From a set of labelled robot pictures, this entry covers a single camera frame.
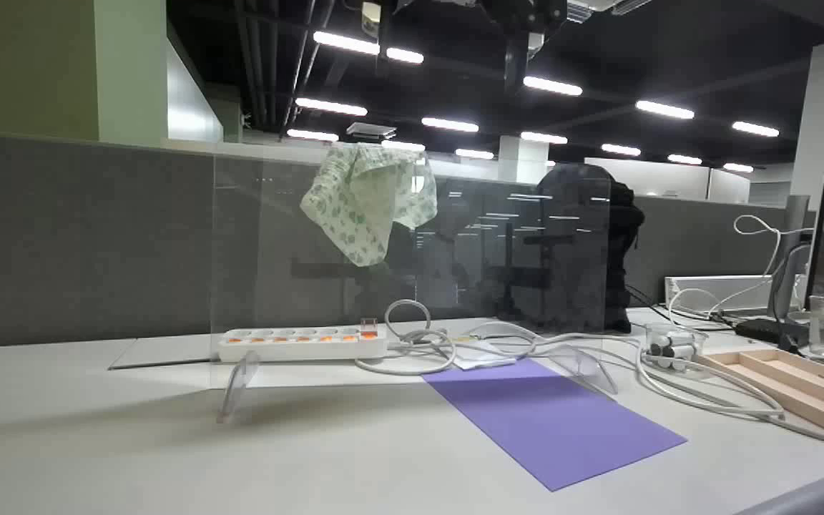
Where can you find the white power strip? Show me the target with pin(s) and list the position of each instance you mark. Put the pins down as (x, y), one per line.
(299, 344)

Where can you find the clear panel foot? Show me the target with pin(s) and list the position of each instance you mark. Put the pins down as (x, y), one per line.
(238, 384)
(580, 364)

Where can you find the clear glass panel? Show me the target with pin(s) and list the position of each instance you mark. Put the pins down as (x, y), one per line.
(413, 248)

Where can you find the wooden tray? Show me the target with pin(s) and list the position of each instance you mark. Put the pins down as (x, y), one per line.
(803, 384)

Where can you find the white patterned cloth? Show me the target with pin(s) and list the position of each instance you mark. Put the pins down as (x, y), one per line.
(364, 205)

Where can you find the grey partition wall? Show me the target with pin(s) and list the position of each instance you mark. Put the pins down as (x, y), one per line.
(79, 238)

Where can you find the purple paper sheet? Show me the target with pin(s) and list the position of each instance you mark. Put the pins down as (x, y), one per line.
(551, 420)

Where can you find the small white adapter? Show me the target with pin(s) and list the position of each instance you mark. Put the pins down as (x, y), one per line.
(669, 353)

